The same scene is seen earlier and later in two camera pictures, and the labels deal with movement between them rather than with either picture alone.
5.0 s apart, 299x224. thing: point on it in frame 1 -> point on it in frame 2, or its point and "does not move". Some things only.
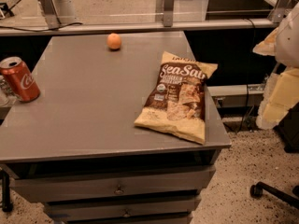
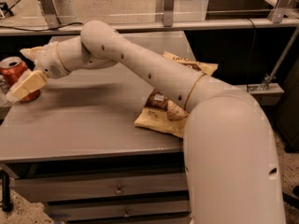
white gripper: x=289 y=39 -> x=48 y=61
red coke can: x=19 y=79 does not move
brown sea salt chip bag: x=176 y=102 does not move
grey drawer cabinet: x=77 y=149 does not move
